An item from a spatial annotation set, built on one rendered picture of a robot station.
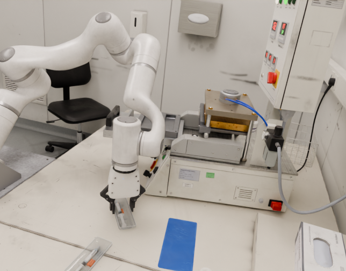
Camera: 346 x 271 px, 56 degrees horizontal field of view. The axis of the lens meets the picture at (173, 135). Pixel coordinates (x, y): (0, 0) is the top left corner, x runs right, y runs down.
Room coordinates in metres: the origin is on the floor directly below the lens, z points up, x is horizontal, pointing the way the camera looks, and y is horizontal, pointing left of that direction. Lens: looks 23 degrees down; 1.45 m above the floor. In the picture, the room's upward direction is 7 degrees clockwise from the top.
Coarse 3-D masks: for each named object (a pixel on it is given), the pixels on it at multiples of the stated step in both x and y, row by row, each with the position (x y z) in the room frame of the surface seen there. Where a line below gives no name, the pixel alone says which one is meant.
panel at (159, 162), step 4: (168, 152) 1.09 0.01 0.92; (160, 156) 1.20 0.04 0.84; (156, 160) 1.22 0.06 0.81; (160, 160) 1.14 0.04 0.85; (164, 160) 1.06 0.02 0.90; (156, 164) 1.17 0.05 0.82; (160, 164) 1.09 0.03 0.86; (152, 168) 1.19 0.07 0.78; (152, 172) 1.14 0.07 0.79; (156, 172) 1.06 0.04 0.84; (152, 176) 1.08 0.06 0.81; (148, 180) 1.11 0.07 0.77; (148, 184) 1.06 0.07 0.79
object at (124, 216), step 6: (120, 198) 0.97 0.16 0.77; (120, 204) 0.93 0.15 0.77; (126, 204) 0.94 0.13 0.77; (120, 210) 0.90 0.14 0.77; (126, 210) 0.90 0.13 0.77; (120, 216) 0.87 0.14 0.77; (126, 216) 0.87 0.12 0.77; (132, 216) 0.88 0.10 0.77; (120, 222) 0.84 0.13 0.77; (126, 222) 0.84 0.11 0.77; (132, 222) 0.85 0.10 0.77
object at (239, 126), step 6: (204, 108) 1.27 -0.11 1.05; (204, 114) 1.20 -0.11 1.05; (216, 120) 1.11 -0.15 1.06; (222, 120) 1.11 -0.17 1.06; (228, 120) 1.12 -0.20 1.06; (234, 120) 1.13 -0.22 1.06; (240, 120) 1.14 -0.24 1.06; (246, 120) 1.15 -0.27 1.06; (216, 126) 1.10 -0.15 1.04; (222, 126) 1.10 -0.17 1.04; (228, 126) 1.10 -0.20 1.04; (234, 126) 1.10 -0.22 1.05; (240, 126) 1.10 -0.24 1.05; (246, 126) 1.10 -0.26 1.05; (222, 132) 1.10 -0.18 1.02; (228, 132) 1.10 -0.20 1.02; (234, 132) 1.10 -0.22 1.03; (240, 132) 1.10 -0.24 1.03; (246, 132) 1.10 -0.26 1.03
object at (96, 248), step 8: (96, 240) 0.74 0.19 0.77; (104, 240) 0.75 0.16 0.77; (88, 248) 0.71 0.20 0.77; (96, 248) 0.71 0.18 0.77; (104, 248) 0.72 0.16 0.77; (80, 256) 0.67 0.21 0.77; (88, 256) 0.68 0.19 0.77; (96, 256) 0.68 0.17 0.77; (72, 264) 0.65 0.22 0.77; (80, 264) 0.65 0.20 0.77; (88, 264) 0.65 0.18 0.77
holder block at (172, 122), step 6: (162, 114) 1.28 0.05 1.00; (168, 114) 1.29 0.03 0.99; (174, 114) 1.30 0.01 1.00; (144, 120) 1.22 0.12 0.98; (168, 120) 1.26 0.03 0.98; (174, 120) 1.26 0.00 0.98; (144, 126) 1.12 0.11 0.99; (150, 126) 1.17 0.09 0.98; (168, 126) 1.19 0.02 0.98; (174, 126) 1.16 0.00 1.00; (168, 132) 1.11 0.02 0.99; (174, 132) 1.11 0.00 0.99
